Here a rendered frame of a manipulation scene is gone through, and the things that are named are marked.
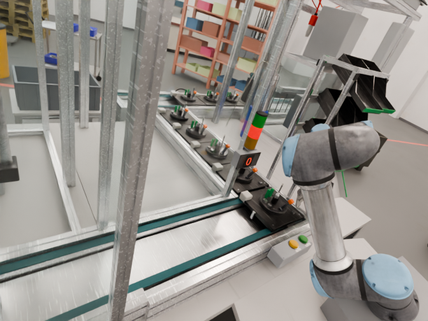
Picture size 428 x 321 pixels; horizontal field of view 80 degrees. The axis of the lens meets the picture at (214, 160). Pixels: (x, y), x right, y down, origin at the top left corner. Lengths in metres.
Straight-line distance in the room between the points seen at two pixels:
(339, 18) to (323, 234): 1.85
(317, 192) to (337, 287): 0.31
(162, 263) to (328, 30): 2.05
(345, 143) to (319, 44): 1.77
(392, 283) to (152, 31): 0.83
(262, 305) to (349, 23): 1.97
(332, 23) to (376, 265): 1.88
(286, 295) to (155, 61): 1.01
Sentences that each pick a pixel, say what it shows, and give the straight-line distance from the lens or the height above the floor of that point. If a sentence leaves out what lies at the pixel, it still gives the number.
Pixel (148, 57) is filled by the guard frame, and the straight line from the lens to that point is 0.33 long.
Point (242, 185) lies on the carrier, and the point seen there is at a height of 0.97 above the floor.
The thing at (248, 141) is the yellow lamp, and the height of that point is 1.29.
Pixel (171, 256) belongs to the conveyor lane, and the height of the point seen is 0.92.
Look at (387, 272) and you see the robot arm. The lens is 0.92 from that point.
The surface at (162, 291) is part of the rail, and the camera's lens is 0.90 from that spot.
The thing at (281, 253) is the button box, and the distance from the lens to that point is 1.13.
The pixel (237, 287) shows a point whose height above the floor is 0.86.
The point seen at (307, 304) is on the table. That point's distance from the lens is 1.19.
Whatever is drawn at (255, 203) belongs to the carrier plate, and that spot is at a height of 0.97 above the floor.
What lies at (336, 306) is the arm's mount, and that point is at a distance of 1.14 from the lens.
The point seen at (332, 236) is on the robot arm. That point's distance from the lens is 0.84.
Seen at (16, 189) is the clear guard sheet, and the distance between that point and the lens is 0.39.
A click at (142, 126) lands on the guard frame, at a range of 0.37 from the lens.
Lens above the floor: 1.72
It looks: 30 degrees down
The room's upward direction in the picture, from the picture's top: 18 degrees clockwise
